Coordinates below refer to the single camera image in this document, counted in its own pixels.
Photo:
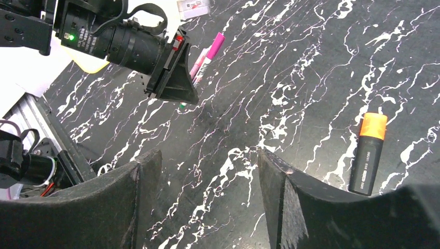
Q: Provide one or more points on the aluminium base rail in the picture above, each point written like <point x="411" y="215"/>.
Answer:
<point x="30" y="112"/>

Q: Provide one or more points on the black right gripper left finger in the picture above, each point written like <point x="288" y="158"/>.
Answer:
<point x="110" y="211"/>

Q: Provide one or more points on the black orange highlighter marker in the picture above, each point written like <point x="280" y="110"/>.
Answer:
<point x="368" y="152"/>

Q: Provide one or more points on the magenta pen cap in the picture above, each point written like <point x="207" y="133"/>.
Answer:
<point x="216" y="45"/>

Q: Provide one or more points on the white green thin pen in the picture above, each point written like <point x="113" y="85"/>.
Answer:
<point x="201" y="72"/>

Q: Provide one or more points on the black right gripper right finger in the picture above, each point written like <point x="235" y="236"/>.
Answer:
<point x="304" y="212"/>

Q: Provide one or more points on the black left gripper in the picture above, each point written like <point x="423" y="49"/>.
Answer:
<point x="137" y="39"/>

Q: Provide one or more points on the yellow framed whiteboard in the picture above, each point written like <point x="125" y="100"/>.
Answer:
<point x="87" y="63"/>

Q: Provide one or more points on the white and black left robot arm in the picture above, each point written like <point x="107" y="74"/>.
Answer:
<point x="27" y="32"/>

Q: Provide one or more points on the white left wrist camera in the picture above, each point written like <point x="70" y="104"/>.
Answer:
<point x="193" y="8"/>

